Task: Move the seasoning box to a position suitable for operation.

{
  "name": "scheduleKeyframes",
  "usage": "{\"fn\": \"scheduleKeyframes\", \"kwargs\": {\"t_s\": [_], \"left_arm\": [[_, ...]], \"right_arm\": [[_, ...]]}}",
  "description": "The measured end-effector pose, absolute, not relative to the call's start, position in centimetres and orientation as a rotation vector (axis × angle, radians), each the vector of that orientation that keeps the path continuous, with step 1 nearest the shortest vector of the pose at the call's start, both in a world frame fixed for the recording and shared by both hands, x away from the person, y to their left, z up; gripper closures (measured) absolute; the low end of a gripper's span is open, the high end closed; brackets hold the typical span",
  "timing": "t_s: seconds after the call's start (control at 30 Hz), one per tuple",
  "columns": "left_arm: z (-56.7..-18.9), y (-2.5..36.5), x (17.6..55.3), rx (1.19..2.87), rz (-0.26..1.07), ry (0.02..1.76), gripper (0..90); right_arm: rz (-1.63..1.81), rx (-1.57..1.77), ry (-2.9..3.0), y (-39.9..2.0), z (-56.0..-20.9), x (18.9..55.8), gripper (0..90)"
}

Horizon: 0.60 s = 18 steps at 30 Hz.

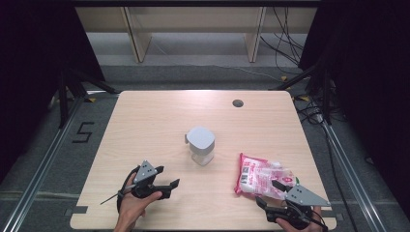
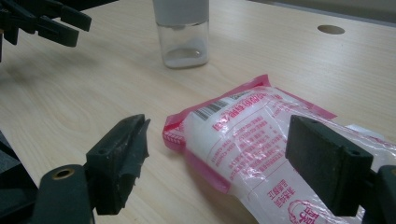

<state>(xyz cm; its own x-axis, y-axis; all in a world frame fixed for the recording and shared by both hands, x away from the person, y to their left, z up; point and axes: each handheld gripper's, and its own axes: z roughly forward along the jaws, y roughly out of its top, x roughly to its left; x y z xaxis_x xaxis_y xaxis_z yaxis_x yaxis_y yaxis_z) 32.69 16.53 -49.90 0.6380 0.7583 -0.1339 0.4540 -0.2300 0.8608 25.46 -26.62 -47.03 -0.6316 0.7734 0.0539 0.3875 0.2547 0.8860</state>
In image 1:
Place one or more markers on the black curtain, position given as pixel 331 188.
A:
pixel 370 64
pixel 32 64

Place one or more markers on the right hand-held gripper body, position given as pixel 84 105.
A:
pixel 303 196

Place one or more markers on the pink bag of white granules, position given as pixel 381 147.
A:
pixel 257 177

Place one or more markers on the light wooden shelf unit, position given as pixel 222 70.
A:
pixel 140 42

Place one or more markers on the yellow floor tape piece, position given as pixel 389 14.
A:
pixel 92 100
pixel 284 78
pixel 304 98

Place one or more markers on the white lidded container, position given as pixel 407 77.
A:
pixel 199 138

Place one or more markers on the black metal stand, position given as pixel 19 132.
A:
pixel 63 103
pixel 327 96

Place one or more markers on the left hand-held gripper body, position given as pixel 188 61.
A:
pixel 145 174

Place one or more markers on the aluminium floor rail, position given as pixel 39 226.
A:
pixel 42 174
pixel 354 180

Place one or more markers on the person's left hand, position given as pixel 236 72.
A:
pixel 133 206

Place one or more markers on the dark round table grommet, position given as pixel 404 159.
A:
pixel 238 103

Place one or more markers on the person's right hand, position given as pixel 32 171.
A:
pixel 317 222

